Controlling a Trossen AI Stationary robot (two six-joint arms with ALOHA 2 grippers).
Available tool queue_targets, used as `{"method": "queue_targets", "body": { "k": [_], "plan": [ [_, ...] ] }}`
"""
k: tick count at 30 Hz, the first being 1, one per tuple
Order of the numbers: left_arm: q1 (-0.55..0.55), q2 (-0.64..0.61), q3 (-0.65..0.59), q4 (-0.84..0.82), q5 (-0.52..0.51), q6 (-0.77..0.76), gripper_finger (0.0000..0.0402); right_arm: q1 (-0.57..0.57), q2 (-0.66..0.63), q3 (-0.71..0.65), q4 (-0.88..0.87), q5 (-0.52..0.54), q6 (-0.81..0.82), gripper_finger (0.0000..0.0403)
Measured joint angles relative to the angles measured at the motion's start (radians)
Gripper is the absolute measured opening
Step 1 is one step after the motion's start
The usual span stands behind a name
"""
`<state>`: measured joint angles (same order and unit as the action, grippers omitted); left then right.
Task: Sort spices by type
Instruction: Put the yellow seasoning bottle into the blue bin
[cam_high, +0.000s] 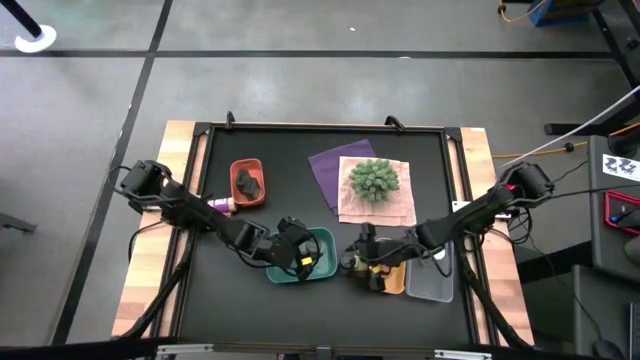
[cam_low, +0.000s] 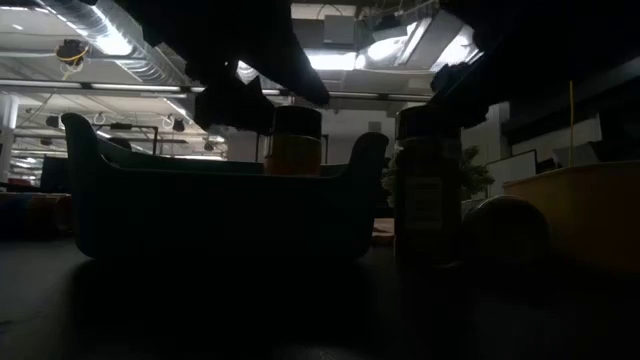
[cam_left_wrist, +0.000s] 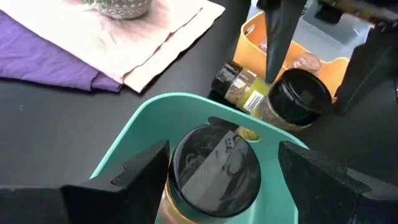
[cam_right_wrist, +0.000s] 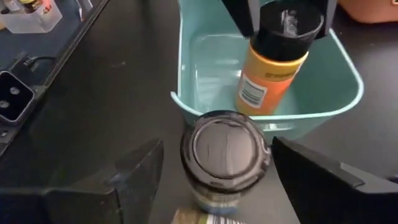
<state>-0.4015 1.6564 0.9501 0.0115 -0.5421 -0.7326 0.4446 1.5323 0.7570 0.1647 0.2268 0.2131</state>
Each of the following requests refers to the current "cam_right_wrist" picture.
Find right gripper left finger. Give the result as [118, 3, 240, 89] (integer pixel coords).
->
[0, 138, 165, 224]

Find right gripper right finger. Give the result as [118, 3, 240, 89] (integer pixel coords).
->
[272, 136, 398, 224]

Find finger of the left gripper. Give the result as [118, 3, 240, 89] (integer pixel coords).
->
[317, 0, 338, 40]
[221, 0, 256, 38]

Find teal plastic bin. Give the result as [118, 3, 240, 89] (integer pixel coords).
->
[170, 0, 364, 144]

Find orange spice bottle black cap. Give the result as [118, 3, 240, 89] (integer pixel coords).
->
[234, 0, 325, 116]

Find spice jar olive contents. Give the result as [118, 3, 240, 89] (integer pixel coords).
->
[170, 207, 248, 224]

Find spice jar blue label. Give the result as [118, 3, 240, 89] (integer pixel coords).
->
[180, 110, 272, 215]

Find red-orange small tray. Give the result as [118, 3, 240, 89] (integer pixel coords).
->
[337, 0, 398, 25]

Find clear storage box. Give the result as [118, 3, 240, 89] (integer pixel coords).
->
[0, 0, 63, 34]

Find black camera cable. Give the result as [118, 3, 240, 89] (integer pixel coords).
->
[18, 55, 58, 71]

